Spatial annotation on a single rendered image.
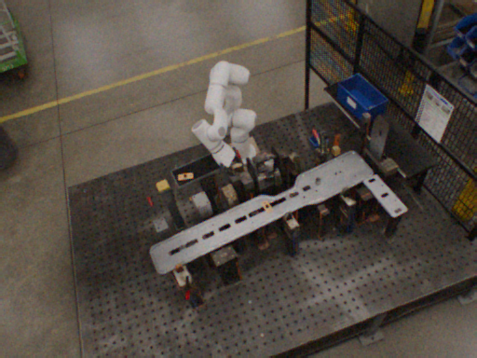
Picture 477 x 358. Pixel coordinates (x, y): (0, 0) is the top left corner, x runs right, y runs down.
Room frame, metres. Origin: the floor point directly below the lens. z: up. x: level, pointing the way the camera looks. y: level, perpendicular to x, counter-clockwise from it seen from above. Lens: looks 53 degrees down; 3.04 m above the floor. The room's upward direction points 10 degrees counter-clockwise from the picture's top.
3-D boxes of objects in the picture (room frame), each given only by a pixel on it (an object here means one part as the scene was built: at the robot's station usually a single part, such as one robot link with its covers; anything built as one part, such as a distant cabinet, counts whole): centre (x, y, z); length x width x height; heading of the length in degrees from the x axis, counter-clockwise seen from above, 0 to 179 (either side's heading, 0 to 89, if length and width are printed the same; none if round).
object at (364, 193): (1.26, -0.68, 0.84); 0.11 x 0.10 x 0.28; 18
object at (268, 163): (1.50, -0.14, 0.94); 0.18 x 0.13 x 0.49; 108
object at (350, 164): (1.26, -0.09, 1.00); 1.38 x 0.22 x 0.02; 108
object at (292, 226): (1.13, -0.22, 0.87); 0.12 x 0.09 x 0.35; 18
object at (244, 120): (1.87, -0.06, 1.09); 0.19 x 0.12 x 0.24; 69
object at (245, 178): (1.46, -0.02, 0.89); 0.13 x 0.11 x 0.38; 18
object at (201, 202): (1.34, 0.25, 0.90); 0.13 x 0.10 x 0.41; 18
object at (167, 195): (1.45, 0.46, 0.92); 0.08 x 0.08 x 0.44; 18
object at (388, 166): (1.38, -0.85, 0.88); 0.08 x 0.08 x 0.36; 18
